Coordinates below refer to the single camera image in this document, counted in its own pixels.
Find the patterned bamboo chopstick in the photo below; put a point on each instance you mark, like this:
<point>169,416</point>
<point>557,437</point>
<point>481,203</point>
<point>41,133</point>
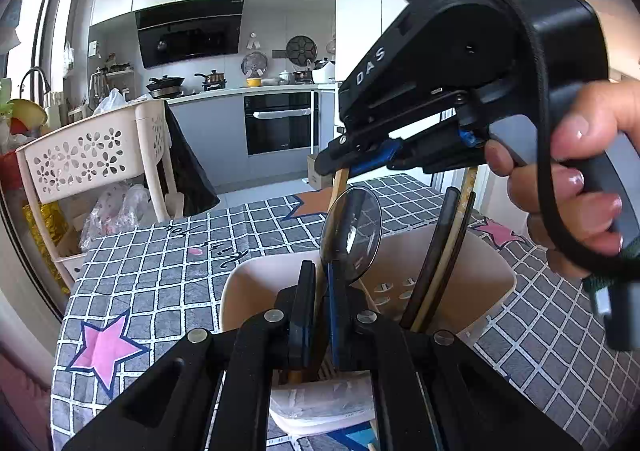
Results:
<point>454,243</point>

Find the black range hood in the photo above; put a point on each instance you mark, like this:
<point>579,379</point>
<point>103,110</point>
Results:
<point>188,29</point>

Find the black bag on cart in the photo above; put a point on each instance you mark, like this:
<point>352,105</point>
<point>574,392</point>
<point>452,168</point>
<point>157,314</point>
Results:
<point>190,177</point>

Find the black wok on stove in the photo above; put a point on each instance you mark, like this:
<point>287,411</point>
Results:
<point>166,87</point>

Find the black translucent spoon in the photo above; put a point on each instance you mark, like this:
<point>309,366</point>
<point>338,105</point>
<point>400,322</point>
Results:
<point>352,234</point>
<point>418,323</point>

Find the black built-in oven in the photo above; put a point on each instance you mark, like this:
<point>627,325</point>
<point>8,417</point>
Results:
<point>280,122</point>

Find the kitchen faucet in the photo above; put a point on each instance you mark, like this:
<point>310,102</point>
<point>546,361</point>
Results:
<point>36,82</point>

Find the checkered grey tablecloth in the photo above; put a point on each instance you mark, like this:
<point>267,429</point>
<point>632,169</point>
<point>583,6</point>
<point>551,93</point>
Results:
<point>139,291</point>

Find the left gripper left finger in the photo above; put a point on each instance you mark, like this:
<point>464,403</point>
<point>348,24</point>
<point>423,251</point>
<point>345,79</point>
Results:
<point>211,391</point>

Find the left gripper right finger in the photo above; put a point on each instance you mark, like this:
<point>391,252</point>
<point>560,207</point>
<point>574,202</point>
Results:
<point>432,392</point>

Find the cardboard box on floor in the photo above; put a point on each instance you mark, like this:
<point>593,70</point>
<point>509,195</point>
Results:
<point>315,180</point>

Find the pink box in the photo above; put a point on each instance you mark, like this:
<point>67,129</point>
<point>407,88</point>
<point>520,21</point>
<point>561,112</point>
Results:
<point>25,409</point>

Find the black utensil handle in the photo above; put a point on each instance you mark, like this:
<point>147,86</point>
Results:
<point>435,249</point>

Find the hanging black round pan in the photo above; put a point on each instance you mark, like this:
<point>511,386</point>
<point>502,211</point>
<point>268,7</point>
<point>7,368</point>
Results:
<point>301,50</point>

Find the small pot on stove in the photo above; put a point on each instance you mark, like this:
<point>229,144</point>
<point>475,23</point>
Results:
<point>213,80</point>

